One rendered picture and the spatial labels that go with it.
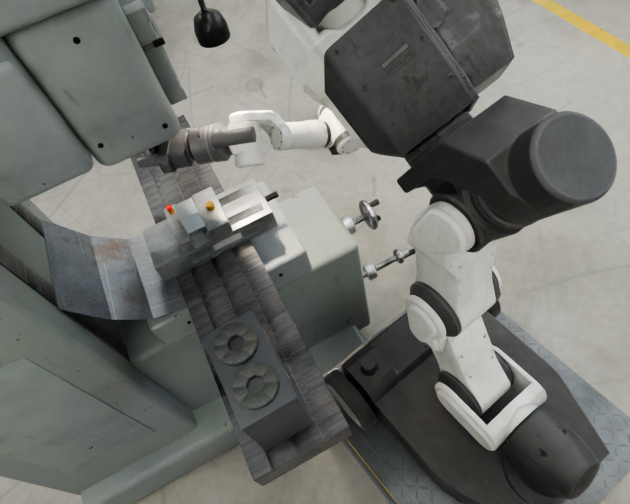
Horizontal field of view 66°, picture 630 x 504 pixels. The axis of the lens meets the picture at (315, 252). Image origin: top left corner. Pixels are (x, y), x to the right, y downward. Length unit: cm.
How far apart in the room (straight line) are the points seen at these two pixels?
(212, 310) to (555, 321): 148
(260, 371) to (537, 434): 67
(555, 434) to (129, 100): 116
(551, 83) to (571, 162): 263
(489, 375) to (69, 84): 111
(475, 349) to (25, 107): 105
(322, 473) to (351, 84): 160
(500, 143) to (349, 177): 207
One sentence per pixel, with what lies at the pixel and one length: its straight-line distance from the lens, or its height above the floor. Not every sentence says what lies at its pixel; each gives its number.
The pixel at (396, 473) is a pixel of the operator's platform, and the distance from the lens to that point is 160.
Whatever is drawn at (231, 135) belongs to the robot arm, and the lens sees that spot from 110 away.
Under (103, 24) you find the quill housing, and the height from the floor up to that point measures 159.
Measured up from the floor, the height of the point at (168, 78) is 140.
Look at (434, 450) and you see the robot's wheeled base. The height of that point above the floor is 57.
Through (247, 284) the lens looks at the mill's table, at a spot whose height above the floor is 91.
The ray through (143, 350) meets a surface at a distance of 158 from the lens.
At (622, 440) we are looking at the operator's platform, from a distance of 173.
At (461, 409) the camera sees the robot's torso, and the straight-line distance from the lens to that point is 132.
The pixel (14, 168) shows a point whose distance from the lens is 107.
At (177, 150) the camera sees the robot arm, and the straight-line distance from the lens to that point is 116.
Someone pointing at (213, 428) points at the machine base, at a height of 20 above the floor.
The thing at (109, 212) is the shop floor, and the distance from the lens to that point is 306.
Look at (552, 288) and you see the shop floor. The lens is 235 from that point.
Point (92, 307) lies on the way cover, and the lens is 137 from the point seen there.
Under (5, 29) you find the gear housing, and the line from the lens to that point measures 94.
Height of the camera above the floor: 198
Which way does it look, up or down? 55 degrees down
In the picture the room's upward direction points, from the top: 17 degrees counter-clockwise
